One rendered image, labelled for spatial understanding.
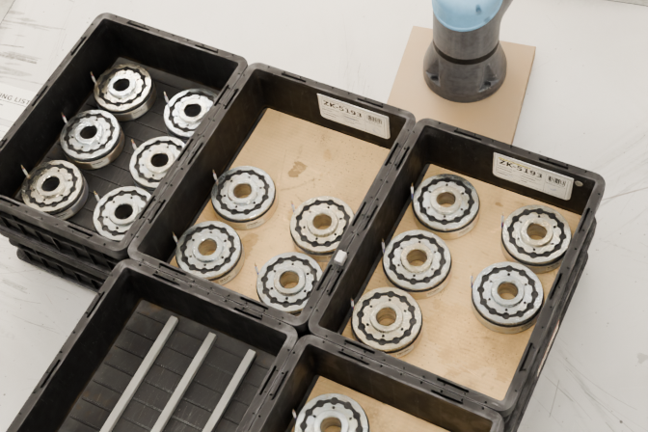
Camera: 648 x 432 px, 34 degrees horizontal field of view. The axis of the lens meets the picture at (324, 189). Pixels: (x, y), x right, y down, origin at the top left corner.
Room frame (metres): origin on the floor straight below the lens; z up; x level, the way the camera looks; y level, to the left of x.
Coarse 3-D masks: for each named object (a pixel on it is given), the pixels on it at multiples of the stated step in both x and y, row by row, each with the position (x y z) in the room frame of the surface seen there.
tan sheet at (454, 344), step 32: (480, 192) 0.88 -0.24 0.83; (512, 192) 0.87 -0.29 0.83; (480, 224) 0.82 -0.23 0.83; (576, 224) 0.79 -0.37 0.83; (480, 256) 0.76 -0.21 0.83; (448, 288) 0.72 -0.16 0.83; (544, 288) 0.69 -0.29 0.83; (384, 320) 0.69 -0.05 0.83; (448, 320) 0.67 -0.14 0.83; (416, 352) 0.63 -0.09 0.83; (448, 352) 0.62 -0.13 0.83; (480, 352) 0.61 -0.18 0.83; (512, 352) 0.60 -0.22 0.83; (480, 384) 0.56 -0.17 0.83
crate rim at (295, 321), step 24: (264, 72) 1.12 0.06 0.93; (288, 72) 1.11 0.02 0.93; (336, 96) 1.04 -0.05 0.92; (360, 96) 1.03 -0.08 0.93; (216, 120) 1.04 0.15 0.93; (408, 120) 0.97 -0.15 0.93; (384, 168) 0.89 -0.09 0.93; (168, 192) 0.92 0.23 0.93; (360, 216) 0.81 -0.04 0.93; (144, 240) 0.84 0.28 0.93; (168, 264) 0.79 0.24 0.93; (336, 264) 0.74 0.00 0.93; (216, 288) 0.74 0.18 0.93; (264, 312) 0.69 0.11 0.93
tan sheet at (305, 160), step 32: (256, 128) 1.08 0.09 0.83; (288, 128) 1.07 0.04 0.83; (320, 128) 1.06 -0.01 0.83; (256, 160) 1.02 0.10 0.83; (288, 160) 1.01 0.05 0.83; (320, 160) 0.99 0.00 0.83; (352, 160) 0.98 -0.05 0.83; (384, 160) 0.97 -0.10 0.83; (288, 192) 0.94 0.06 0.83; (320, 192) 0.93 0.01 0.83; (352, 192) 0.92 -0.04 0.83; (288, 224) 0.88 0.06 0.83; (256, 256) 0.84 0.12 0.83
